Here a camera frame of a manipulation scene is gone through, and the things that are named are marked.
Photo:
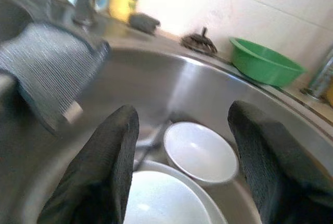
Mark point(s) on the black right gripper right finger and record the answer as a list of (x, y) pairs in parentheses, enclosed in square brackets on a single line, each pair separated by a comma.
[(265, 161)]

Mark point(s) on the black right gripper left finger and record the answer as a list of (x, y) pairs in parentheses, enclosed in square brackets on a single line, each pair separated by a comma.
[(99, 169)]

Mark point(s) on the white floral plate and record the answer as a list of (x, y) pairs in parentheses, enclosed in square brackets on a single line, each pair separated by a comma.
[(161, 198)]

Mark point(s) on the small white bowl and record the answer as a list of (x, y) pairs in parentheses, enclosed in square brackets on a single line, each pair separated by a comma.
[(197, 151)]

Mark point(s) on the green plastic basin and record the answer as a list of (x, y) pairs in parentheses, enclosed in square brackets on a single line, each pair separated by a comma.
[(262, 62)]

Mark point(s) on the stainless steel double sink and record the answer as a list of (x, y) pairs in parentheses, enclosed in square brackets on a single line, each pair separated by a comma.
[(161, 83)]

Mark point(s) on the grey dish cloth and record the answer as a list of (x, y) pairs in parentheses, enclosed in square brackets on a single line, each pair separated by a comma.
[(46, 60)]

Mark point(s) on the black sink strainer plug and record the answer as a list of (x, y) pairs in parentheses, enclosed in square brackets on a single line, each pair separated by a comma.
[(197, 42)]

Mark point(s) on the grey sponge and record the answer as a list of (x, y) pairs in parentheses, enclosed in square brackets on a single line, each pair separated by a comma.
[(143, 22)]

